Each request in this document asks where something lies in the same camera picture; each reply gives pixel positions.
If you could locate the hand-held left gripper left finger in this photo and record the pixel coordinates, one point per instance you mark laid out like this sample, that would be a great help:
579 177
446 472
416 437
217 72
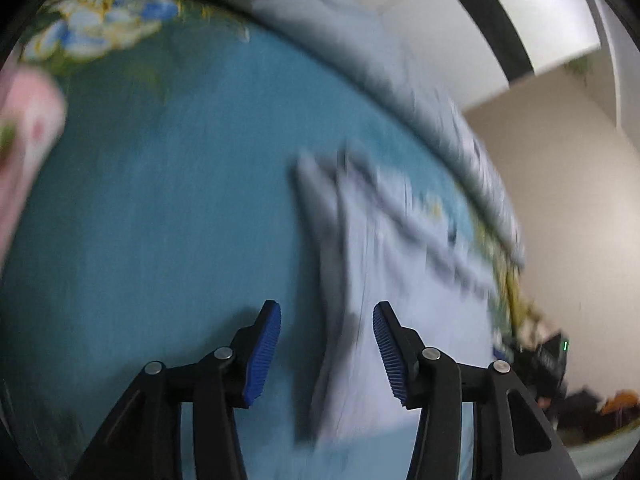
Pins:
262 355

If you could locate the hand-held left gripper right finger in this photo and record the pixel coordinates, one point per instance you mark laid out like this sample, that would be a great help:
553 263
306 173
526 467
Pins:
390 355

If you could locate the light blue printed sweatshirt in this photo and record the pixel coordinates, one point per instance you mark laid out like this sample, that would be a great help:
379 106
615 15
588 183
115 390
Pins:
390 270

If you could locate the dark cloth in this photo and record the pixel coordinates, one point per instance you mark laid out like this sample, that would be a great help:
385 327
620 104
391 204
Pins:
590 420

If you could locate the green floral bed sheet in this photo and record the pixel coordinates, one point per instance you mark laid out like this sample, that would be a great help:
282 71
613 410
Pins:
150 210

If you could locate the green potted plant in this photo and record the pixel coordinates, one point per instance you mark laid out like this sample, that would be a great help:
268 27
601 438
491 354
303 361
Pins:
579 69

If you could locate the light blue floral quilt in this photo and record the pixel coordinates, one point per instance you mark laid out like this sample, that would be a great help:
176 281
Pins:
350 25

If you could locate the white wardrobe with black band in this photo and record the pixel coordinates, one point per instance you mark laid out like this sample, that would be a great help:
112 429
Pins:
440 15

